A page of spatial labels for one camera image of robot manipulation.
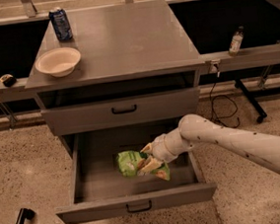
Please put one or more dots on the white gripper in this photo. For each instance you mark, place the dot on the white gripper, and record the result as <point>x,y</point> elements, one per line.
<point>158,149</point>

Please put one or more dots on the green rice chip bag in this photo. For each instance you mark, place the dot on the green rice chip bag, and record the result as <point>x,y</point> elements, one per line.
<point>131,162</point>

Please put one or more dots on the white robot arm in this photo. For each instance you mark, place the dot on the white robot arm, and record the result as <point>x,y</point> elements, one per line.
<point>262,149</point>

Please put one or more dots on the grey upper drawer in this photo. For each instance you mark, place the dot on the grey upper drawer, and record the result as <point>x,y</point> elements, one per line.
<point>124,111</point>

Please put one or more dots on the open grey lower drawer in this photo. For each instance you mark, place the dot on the open grey lower drawer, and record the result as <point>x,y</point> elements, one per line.
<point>99,191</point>

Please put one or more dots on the grey drawer cabinet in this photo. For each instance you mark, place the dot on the grey drawer cabinet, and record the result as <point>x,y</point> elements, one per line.
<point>126,51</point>

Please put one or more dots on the black table leg with caster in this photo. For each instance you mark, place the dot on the black table leg with caster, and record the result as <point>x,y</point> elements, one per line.
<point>261,112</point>

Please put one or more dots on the white bowl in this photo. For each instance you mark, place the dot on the white bowl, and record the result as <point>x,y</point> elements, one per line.
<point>58,62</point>

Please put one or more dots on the small clear bottle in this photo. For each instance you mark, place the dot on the small clear bottle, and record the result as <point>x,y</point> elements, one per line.
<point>236,41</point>

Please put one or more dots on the yellow black tape measure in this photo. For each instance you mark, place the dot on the yellow black tape measure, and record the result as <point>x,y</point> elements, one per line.
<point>8,80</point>

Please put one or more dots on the blue soda can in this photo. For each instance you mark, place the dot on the blue soda can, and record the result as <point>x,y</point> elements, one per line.
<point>60,23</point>

